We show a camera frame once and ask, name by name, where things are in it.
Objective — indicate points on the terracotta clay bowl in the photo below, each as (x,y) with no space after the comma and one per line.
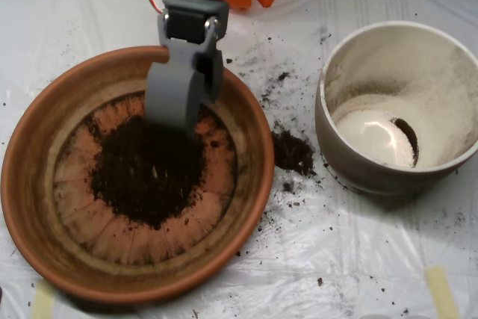
(30,184)

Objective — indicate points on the white plastic sheet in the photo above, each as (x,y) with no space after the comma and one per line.
(336,240)

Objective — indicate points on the spilled dark soil heap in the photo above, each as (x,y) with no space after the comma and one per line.
(291,151)

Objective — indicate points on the white ceramic pot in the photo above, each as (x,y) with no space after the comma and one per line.
(373,181)

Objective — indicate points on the beige masking tape strip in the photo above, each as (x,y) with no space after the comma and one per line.
(442,293)
(42,302)

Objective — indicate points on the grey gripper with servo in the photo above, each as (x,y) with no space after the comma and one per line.
(187,28)

